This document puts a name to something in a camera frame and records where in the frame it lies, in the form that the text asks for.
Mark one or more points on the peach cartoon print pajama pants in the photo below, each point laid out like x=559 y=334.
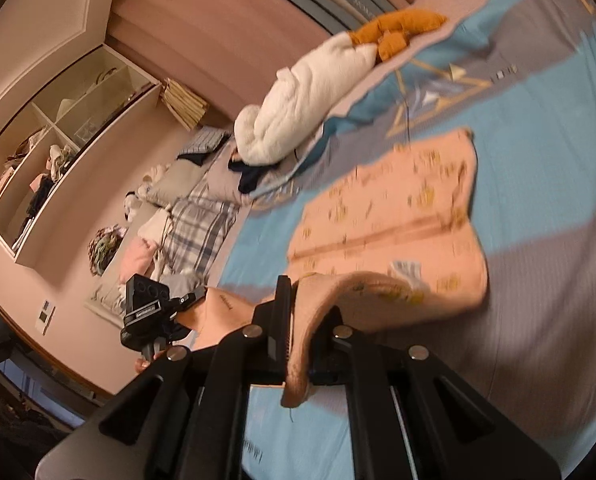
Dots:
x=387 y=220

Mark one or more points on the white fluffy blanket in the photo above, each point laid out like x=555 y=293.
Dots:
x=308 y=95

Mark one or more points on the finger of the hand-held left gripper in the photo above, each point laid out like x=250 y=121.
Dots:
x=185 y=301

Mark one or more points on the white wall switch panel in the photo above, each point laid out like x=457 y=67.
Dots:
x=44 y=316

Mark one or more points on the blue grey printed bed blanket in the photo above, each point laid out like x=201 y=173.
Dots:
x=537 y=170

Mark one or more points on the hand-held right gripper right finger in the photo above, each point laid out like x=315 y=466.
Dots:
x=339 y=347

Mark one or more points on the dark navy cloth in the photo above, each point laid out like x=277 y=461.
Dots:
x=248 y=177

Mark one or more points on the white open wardrobe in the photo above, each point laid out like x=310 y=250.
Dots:
x=78 y=125

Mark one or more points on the white plush toy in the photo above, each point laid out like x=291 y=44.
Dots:
x=135 y=205

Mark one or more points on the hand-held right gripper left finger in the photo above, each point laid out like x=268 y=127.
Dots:
x=282 y=310

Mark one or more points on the grey pillow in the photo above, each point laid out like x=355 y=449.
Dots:
x=175 y=182

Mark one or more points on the stack of tan books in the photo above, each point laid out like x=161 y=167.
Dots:
x=183 y=102

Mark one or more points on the striped pillow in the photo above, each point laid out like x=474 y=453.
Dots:
x=203 y=141

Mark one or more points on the multicoloured cloth pile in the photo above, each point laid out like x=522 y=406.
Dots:
x=105 y=250

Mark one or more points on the plaid pillow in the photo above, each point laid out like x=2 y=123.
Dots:
x=198 y=230

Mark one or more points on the pink cloth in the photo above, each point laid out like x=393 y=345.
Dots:
x=138 y=260

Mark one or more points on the person's left hand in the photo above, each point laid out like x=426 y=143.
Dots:
x=143 y=364

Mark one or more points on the orange plush toy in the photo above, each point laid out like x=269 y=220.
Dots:
x=392 y=27

